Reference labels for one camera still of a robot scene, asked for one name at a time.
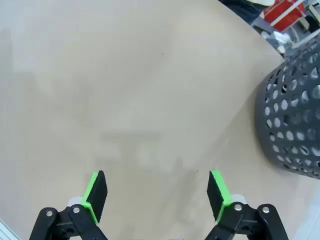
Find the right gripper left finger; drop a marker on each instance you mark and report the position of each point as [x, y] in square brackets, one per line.
[97, 195]

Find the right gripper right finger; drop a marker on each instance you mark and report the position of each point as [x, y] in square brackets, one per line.
[215, 195]

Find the white ribbed panel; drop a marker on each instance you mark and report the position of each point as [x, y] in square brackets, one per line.
[6, 233]

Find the dark grey perforated basket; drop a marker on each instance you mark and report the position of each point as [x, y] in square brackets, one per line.
[287, 112]

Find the white crumpled cloth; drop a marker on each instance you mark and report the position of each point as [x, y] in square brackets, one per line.
[281, 37]

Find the person in cream cardigan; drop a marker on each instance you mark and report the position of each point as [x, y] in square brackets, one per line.
[240, 10]

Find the red box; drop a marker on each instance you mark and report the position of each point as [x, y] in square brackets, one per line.
[291, 23]

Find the white metal bar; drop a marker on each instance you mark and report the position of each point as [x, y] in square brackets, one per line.
[287, 15]

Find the small beige box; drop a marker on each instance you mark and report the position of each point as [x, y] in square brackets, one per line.
[305, 22]

